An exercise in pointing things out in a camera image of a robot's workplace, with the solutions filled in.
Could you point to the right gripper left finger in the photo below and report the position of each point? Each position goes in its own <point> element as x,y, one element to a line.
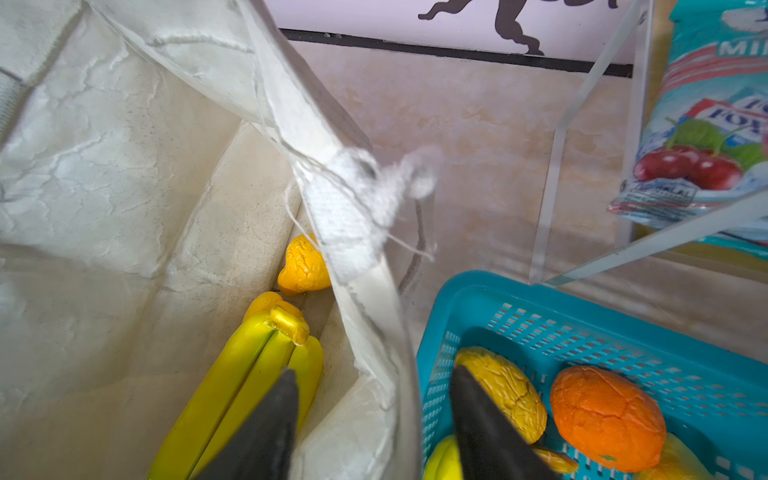
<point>262,446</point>

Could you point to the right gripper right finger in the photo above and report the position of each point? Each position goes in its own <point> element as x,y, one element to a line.
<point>489,445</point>

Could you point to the wrinkled yellow fruit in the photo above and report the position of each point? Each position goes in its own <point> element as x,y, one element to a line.
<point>509,388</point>

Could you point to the yellow green banana bunch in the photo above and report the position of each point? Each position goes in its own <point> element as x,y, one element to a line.
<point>273,336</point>

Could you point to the orange yellow mango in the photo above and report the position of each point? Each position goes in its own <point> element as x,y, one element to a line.
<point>304,269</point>

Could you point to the cream canvas grocery bag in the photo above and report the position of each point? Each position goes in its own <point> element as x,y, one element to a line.
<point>157,158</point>

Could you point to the teal candy bag lower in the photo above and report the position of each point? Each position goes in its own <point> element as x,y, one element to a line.
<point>705,143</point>

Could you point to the single yellow banana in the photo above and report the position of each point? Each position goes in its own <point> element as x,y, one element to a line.
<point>444,463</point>

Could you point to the orange fruit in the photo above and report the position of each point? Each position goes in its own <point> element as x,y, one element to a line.
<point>608,418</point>

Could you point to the yellow pear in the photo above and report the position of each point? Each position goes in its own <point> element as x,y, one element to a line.
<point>677,462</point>

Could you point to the teal plastic basket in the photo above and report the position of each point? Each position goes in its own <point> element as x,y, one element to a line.
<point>713,400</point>

